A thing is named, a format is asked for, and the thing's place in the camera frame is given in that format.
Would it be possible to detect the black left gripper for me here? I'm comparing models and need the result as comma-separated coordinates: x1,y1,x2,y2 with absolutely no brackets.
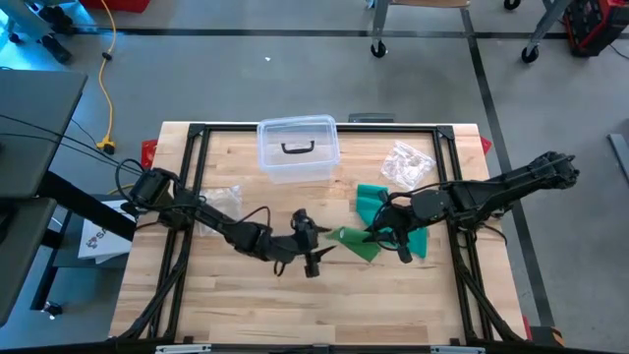
272,208,338,279

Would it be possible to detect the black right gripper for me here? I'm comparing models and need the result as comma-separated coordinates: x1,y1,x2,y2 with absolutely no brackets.
362,191,429,266

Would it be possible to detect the dark green elastic bandage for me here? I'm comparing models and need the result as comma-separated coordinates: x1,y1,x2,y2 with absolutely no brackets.
323,225,383,264

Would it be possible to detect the teal elastic bandage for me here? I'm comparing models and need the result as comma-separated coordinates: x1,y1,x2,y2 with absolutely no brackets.
356,184,429,261

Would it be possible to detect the crumpled clear plastic bag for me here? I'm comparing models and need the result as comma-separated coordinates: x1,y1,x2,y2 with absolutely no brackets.
380,141,437,193

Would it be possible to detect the clear plastic storage box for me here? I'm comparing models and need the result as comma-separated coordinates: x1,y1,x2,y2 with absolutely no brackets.
256,114,342,186

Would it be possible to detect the flat clear plastic bag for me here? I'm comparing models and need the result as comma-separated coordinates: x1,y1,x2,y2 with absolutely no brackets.
199,185,245,236

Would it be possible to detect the grey cart leg with caster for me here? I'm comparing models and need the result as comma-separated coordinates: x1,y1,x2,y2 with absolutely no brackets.
369,0,393,60
520,0,574,65

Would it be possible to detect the white printed cardboard sign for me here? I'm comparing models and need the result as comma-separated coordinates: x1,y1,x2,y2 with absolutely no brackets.
77,199,137,266

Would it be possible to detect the black desk support beam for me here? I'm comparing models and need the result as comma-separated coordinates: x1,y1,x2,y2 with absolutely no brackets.
36,170,139,242

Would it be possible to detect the grey metal bar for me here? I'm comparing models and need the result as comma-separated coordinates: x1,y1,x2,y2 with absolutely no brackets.
607,132,629,186

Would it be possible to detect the small black caster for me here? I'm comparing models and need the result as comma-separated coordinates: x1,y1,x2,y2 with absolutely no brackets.
41,300,65,320

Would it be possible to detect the red and black crate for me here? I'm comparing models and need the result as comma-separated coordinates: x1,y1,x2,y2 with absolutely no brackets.
562,0,629,59

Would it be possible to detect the dark grey desk top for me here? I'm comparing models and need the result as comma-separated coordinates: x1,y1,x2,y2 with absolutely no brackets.
0,196,58,326
0,68,88,201

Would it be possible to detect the red plastic bin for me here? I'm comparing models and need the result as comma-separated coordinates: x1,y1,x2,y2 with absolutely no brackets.
78,0,152,14

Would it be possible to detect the black office chair base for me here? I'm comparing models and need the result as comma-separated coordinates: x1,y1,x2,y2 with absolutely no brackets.
7,0,78,64

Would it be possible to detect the black box handle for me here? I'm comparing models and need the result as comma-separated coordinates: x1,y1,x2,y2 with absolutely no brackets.
280,140,316,155

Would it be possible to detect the grey metal bracket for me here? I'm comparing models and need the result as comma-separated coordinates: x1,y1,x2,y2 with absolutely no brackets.
347,112,396,124

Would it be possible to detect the silver edge bracket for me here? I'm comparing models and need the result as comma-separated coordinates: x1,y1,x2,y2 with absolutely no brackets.
429,345,487,354
154,343,212,354

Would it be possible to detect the yellow extension cable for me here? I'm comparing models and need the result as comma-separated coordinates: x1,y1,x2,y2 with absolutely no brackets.
96,0,119,156

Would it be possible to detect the thin black cable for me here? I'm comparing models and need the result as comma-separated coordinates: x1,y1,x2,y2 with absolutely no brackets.
0,131,142,177
0,113,143,174

